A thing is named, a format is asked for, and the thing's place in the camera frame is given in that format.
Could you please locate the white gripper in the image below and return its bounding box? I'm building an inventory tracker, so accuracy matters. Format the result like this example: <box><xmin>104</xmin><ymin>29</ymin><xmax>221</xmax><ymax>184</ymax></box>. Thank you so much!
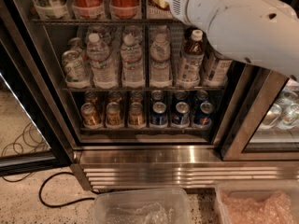
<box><xmin>151</xmin><ymin>0</ymin><xmax>215</xmax><ymax>29</ymax></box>

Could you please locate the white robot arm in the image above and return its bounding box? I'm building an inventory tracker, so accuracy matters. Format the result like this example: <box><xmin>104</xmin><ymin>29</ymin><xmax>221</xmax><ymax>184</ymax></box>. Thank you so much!
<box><xmin>152</xmin><ymin>0</ymin><xmax>299</xmax><ymax>80</ymax></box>

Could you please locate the green white can top shelf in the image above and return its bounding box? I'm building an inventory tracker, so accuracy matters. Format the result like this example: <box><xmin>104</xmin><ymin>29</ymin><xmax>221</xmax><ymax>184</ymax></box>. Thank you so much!
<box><xmin>35</xmin><ymin>0</ymin><xmax>69</xmax><ymax>20</ymax></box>

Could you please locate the gold can front right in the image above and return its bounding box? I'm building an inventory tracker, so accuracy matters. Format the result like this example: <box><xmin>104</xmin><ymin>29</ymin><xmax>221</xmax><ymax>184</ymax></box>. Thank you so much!
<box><xmin>129</xmin><ymin>102</ymin><xmax>145</xmax><ymax>127</ymax></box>

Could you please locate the gold can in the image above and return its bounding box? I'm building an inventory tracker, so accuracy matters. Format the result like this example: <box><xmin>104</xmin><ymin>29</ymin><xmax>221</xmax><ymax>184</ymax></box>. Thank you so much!
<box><xmin>129</xmin><ymin>102</ymin><xmax>145</xmax><ymax>127</ymax></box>
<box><xmin>107</xmin><ymin>102</ymin><xmax>122</xmax><ymax>127</ymax></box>
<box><xmin>80</xmin><ymin>103</ymin><xmax>102</xmax><ymax>129</ymax></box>

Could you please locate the gold can front middle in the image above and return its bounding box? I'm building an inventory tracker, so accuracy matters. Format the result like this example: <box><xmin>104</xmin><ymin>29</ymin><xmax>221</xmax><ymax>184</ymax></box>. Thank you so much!
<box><xmin>107</xmin><ymin>102</ymin><xmax>122</xmax><ymax>127</ymax></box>

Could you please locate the blue pepsi can front left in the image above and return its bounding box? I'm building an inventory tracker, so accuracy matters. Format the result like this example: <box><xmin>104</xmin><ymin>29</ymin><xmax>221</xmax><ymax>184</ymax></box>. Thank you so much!
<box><xmin>150</xmin><ymin>102</ymin><xmax>167</xmax><ymax>126</ymax></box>

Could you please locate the blue pepsi can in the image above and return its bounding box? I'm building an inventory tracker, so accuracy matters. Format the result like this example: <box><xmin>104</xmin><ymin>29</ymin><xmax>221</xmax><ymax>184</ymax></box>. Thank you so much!
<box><xmin>150</xmin><ymin>102</ymin><xmax>167</xmax><ymax>126</ymax></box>
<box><xmin>193</xmin><ymin>102</ymin><xmax>214</xmax><ymax>126</ymax></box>
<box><xmin>172</xmin><ymin>102</ymin><xmax>190</xmax><ymax>125</ymax></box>

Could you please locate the blue pepsi can front right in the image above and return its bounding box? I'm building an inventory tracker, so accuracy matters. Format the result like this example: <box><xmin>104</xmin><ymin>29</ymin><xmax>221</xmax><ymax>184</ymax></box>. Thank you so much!
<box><xmin>193</xmin><ymin>102</ymin><xmax>214</xmax><ymax>126</ymax></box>

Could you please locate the blue pepsi can front middle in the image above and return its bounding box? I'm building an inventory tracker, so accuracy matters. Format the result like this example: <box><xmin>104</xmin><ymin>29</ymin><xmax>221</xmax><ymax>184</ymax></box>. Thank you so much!
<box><xmin>172</xmin><ymin>102</ymin><xmax>190</xmax><ymax>125</ymax></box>

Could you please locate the gold can front left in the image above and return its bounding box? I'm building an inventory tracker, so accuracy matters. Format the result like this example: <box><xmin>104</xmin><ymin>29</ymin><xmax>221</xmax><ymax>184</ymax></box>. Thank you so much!
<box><xmin>80</xmin><ymin>103</ymin><xmax>102</xmax><ymax>129</ymax></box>

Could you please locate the stainless steel fridge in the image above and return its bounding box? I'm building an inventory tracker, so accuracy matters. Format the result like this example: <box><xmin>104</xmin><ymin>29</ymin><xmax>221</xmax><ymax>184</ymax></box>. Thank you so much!
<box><xmin>13</xmin><ymin>0</ymin><xmax>299</xmax><ymax>190</ymax></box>

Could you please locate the closed right fridge door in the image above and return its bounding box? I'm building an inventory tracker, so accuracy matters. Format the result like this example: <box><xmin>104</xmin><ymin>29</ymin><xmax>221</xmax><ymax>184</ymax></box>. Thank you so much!
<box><xmin>221</xmin><ymin>68</ymin><xmax>299</xmax><ymax>161</ymax></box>

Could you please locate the open glass fridge door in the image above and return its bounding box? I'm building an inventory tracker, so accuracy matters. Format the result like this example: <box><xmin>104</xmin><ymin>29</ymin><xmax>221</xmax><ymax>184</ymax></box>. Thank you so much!
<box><xmin>0</xmin><ymin>0</ymin><xmax>71</xmax><ymax>177</ymax></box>

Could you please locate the clear water bottle right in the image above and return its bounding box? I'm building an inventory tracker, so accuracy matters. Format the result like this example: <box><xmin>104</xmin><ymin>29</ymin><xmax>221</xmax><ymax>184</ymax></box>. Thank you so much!
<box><xmin>150</xmin><ymin>34</ymin><xmax>171</xmax><ymax>88</ymax></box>

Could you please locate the clear water bottle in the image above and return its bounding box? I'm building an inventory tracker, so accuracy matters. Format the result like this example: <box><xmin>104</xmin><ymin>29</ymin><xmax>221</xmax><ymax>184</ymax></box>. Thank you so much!
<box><xmin>121</xmin><ymin>34</ymin><xmax>145</xmax><ymax>88</ymax></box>
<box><xmin>87</xmin><ymin>33</ymin><xmax>118</xmax><ymax>89</ymax></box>
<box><xmin>150</xmin><ymin>34</ymin><xmax>171</xmax><ymax>88</ymax></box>

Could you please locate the brown tea bottle left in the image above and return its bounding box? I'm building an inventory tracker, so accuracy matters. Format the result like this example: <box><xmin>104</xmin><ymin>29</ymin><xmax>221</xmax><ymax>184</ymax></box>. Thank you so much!
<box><xmin>178</xmin><ymin>29</ymin><xmax>205</xmax><ymax>89</ymax></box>

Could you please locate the brown tea bottle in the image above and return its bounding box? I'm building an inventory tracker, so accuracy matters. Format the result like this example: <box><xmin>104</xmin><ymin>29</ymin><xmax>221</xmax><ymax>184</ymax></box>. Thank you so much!
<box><xmin>204</xmin><ymin>46</ymin><xmax>233</xmax><ymax>87</ymax></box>
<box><xmin>178</xmin><ymin>29</ymin><xmax>205</xmax><ymax>89</ymax></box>

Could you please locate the clear water bottle middle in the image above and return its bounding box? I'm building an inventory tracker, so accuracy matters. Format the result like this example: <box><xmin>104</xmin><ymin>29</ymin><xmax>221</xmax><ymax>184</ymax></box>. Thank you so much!
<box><xmin>121</xmin><ymin>34</ymin><xmax>145</xmax><ymax>88</ymax></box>

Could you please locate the clear water bottle left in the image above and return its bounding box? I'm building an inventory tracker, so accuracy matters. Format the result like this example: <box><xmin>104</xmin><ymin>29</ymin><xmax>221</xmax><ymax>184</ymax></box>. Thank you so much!
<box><xmin>87</xmin><ymin>33</ymin><xmax>118</xmax><ymax>89</ymax></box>

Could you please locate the brown tea bottle right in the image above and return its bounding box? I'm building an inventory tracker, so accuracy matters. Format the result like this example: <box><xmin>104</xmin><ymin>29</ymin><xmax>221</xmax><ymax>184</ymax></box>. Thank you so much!
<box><xmin>204</xmin><ymin>46</ymin><xmax>233</xmax><ymax>87</ymax></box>

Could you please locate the clear plastic bin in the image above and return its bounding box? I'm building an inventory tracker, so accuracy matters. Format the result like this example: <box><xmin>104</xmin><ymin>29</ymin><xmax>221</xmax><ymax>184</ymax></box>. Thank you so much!
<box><xmin>93</xmin><ymin>189</ymin><xmax>192</xmax><ymax>224</ymax></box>

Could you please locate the plastic bin with bubble wrap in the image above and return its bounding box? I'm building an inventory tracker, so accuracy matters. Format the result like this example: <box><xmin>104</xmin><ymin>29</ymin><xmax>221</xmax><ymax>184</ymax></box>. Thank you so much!
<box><xmin>215</xmin><ymin>180</ymin><xmax>299</xmax><ymax>224</ymax></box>

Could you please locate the black power cable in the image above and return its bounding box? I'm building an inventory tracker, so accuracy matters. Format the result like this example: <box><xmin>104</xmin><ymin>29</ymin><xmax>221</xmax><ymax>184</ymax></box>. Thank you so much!
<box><xmin>38</xmin><ymin>171</ymin><xmax>101</xmax><ymax>209</ymax></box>

